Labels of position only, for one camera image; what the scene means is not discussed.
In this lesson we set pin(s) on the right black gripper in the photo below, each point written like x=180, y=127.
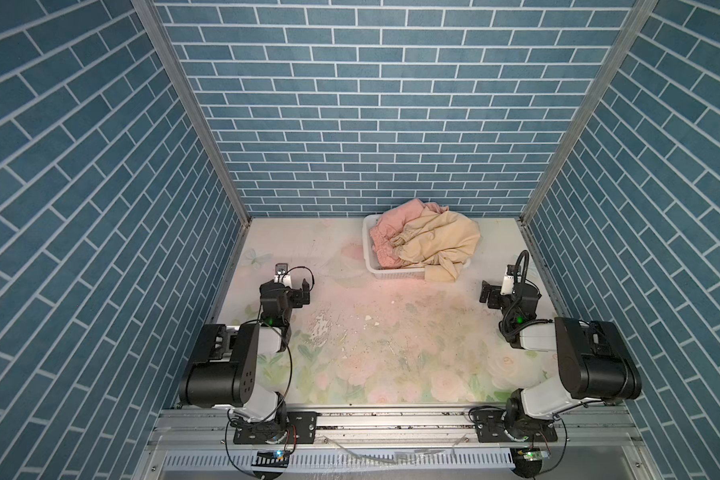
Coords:
x=492, y=294

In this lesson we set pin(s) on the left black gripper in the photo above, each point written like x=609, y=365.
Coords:
x=300, y=293

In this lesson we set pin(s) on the beige shorts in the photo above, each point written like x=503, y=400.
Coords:
x=440, y=243

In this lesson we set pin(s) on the white plastic basket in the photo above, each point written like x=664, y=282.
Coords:
x=372, y=262

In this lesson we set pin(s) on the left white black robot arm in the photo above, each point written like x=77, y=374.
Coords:
x=222, y=368

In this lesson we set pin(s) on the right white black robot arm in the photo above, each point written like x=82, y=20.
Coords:
x=593, y=366

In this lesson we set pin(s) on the pink shorts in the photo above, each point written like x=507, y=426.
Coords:
x=392, y=222

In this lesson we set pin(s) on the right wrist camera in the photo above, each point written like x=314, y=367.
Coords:
x=508, y=281

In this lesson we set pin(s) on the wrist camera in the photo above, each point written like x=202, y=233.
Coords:
x=281, y=271
x=508, y=281

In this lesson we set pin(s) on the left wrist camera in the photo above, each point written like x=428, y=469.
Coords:
x=281, y=271

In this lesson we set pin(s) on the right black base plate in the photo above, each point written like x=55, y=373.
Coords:
x=496, y=426

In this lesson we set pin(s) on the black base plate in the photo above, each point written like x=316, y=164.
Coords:
x=276, y=427
x=496, y=426

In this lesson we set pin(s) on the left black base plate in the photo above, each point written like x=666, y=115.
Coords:
x=276, y=427

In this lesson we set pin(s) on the aluminium front rail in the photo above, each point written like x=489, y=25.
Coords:
x=404, y=442

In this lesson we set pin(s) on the left aluminium corner post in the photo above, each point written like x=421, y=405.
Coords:
x=157, y=34

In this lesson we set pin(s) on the aluminium corner post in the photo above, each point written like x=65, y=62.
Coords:
x=633, y=24
x=157, y=34

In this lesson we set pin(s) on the right aluminium corner post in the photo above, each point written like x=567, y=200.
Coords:
x=633, y=24

